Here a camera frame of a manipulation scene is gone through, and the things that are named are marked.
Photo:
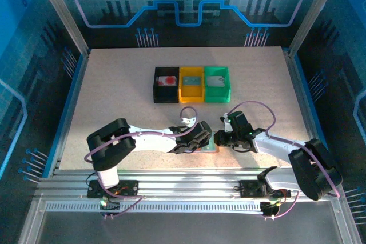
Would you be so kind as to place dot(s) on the tan leather card holder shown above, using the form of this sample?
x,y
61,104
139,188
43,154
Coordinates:
x,y
210,149

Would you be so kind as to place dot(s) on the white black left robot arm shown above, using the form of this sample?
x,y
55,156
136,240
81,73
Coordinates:
x,y
148,141

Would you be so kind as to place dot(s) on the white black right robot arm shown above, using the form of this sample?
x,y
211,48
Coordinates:
x,y
274,147

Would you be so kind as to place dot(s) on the grey silver card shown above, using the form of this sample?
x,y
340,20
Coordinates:
x,y
215,81

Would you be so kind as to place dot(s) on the grey green card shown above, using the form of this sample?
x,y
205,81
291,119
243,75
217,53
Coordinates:
x,y
191,80

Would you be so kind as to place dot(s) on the red white card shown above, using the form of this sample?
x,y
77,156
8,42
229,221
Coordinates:
x,y
167,80

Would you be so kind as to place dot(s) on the yellow plastic bin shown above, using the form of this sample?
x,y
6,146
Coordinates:
x,y
190,95

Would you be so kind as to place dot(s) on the green plastic bin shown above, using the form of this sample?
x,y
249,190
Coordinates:
x,y
217,95

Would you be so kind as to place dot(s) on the black plastic bin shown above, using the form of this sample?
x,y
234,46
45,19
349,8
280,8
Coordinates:
x,y
166,95

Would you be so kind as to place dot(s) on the blue table edge strip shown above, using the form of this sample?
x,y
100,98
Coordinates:
x,y
67,112
311,107

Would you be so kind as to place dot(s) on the black connector board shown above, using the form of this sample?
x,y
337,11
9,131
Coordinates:
x,y
270,208
110,207

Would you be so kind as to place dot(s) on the grey metal plate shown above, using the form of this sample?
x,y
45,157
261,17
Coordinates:
x,y
186,229

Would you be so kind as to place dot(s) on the aluminium front rail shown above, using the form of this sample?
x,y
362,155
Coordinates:
x,y
186,182

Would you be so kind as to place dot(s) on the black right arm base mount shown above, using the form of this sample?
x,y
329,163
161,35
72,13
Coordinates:
x,y
248,188

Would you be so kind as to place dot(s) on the aluminium side rail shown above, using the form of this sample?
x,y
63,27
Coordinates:
x,y
297,95

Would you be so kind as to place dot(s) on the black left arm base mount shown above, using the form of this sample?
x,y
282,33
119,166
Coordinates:
x,y
128,188

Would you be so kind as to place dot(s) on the aluminium frame post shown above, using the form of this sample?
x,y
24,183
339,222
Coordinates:
x,y
314,9
61,12

